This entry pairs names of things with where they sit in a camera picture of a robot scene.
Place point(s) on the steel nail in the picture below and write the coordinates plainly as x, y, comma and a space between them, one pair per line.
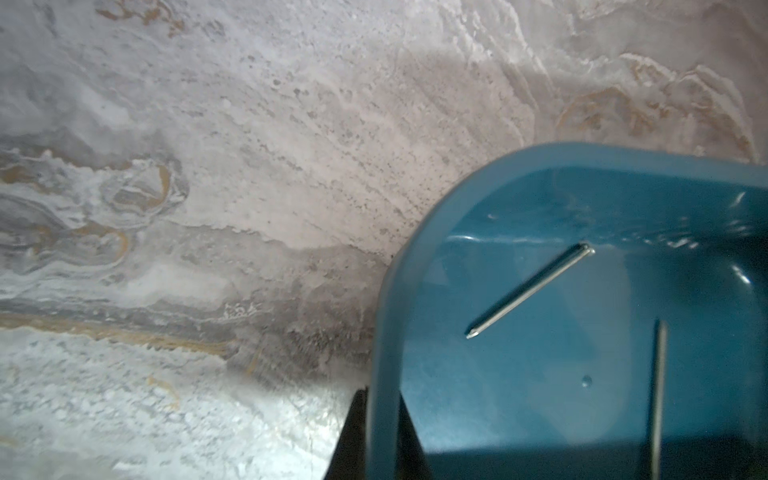
530, 287
657, 398

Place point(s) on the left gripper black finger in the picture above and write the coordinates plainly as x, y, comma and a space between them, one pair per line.
348, 459

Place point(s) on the teal plastic storage box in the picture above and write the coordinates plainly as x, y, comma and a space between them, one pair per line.
560, 388

